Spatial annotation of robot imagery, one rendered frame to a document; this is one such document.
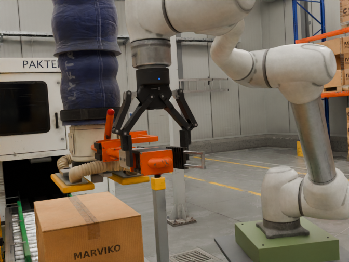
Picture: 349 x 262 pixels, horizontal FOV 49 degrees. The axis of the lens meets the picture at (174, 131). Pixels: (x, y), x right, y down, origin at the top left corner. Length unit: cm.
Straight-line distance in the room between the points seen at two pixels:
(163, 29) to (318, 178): 92
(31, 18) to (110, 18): 940
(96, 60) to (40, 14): 951
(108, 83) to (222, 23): 67
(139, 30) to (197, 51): 1139
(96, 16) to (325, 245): 121
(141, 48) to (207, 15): 17
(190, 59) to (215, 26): 1128
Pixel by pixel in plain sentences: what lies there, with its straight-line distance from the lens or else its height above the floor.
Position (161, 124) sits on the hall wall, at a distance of 1146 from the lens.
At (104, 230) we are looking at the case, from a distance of 165.
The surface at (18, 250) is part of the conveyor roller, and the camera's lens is 284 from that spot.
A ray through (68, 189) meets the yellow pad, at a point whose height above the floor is 115.
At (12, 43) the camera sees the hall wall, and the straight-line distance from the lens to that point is 1059.
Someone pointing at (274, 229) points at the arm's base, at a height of 86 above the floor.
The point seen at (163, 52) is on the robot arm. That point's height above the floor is 150.
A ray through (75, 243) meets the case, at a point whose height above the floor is 88.
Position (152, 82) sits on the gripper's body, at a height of 144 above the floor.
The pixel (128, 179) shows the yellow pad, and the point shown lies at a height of 116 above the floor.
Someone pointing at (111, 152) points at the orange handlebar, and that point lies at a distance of 109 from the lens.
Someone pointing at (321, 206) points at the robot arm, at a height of 98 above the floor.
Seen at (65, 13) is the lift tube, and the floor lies 172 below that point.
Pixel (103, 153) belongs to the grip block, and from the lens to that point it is 115.
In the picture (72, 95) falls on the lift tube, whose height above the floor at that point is 145.
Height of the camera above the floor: 138
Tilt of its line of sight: 3 degrees down
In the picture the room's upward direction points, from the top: 4 degrees counter-clockwise
